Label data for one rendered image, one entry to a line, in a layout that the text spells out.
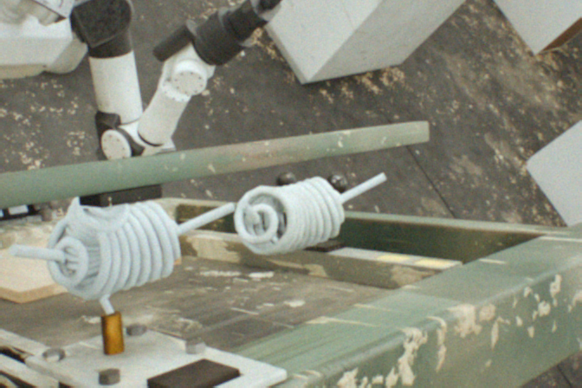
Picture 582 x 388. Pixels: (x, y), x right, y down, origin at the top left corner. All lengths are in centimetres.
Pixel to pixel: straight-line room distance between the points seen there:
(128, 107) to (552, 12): 484
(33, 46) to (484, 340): 104
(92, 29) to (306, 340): 105
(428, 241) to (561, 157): 361
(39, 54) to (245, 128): 219
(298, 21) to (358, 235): 259
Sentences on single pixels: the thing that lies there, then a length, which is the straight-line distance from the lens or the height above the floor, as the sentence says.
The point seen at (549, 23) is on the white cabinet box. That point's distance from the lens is 620.
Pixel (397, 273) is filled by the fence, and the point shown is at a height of 162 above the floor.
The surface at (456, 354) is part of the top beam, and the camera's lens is 70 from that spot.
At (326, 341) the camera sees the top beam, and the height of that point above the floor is 190.
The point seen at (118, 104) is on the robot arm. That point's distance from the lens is 164.
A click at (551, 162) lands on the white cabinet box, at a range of 502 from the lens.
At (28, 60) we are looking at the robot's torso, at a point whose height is 127.
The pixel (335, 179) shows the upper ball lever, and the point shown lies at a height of 155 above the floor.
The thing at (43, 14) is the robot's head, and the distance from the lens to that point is 141.
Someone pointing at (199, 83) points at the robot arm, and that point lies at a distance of 147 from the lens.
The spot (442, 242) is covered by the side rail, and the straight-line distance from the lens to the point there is 140.
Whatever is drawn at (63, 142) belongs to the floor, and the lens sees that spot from 311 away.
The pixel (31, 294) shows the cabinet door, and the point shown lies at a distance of 131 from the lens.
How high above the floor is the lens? 235
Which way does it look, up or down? 40 degrees down
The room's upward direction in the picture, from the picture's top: 45 degrees clockwise
